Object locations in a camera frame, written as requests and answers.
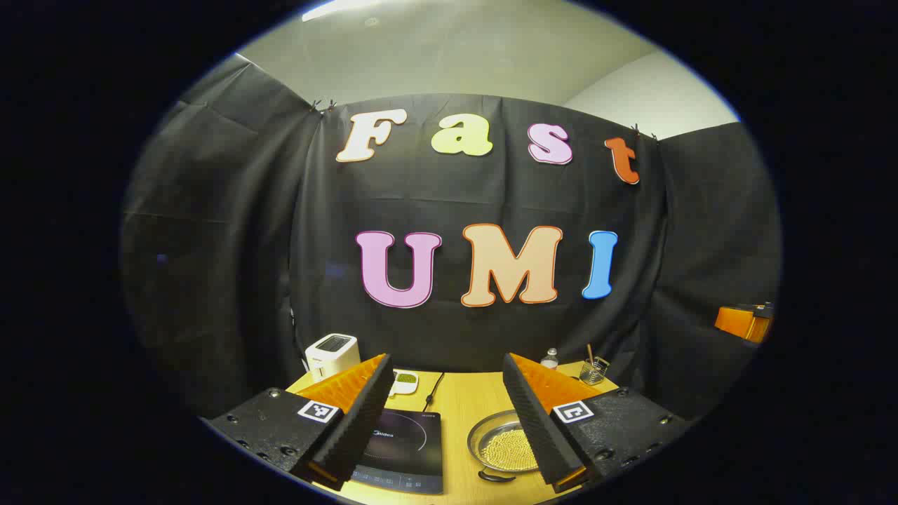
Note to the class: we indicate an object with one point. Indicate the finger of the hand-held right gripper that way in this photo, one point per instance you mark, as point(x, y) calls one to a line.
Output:
point(736, 324)

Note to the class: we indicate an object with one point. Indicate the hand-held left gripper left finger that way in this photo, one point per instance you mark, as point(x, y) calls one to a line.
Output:
point(358, 421)

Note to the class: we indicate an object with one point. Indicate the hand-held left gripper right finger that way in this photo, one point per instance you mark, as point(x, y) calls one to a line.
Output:
point(537, 421)

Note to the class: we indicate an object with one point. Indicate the pile of yellow beans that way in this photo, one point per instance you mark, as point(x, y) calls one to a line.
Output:
point(508, 450)

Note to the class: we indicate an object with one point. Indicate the black induction cooktop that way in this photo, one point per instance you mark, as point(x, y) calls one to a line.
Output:
point(414, 452)

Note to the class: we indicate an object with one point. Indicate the small white bottle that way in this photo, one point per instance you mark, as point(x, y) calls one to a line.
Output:
point(550, 360)

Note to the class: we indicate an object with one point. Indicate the white divided dish with beans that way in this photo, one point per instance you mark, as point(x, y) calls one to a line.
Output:
point(407, 383)

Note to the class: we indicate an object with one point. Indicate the white toaster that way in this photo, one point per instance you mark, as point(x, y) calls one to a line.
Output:
point(332, 356)

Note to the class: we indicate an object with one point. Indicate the black backdrop cloth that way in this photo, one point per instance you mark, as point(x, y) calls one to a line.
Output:
point(456, 196)

